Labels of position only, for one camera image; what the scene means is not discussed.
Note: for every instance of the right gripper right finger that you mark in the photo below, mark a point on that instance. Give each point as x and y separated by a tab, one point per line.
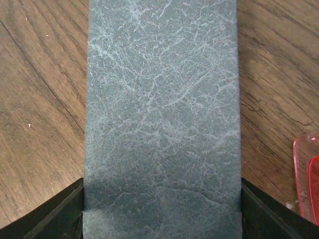
265	218

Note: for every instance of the red transparent sunglasses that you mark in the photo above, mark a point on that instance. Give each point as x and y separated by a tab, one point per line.
306	163

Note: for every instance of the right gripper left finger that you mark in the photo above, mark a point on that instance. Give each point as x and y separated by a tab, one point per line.
60	217

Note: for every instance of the teal glasses case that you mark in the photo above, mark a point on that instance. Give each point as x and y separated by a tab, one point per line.
162	134

